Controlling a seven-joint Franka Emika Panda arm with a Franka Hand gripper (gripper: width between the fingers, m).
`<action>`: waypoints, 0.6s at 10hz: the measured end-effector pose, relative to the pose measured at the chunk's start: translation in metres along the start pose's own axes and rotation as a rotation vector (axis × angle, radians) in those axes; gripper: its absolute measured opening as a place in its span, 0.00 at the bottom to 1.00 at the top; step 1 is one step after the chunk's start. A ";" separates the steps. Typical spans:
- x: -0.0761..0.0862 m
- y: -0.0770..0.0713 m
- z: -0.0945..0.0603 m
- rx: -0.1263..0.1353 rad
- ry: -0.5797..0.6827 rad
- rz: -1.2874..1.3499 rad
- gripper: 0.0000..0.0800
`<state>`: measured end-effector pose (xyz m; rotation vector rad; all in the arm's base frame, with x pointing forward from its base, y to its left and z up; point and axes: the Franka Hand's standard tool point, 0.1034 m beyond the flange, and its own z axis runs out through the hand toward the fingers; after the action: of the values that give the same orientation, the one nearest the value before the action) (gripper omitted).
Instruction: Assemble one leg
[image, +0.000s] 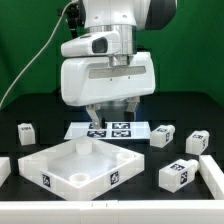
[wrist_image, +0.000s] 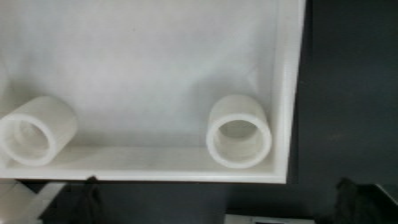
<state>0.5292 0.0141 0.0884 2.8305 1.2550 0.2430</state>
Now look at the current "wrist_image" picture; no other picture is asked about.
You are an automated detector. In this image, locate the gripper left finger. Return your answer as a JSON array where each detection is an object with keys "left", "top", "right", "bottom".
[{"left": 0, "top": 179, "right": 65, "bottom": 224}]

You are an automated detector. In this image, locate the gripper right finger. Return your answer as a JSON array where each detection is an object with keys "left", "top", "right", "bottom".
[{"left": 335, "top": 178, "right": 398, "bottom": 224}]

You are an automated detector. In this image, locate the white square table top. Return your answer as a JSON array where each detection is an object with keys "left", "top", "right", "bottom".
[{"left": 0, "top": 0, "right": 305, "bottom": 183}]

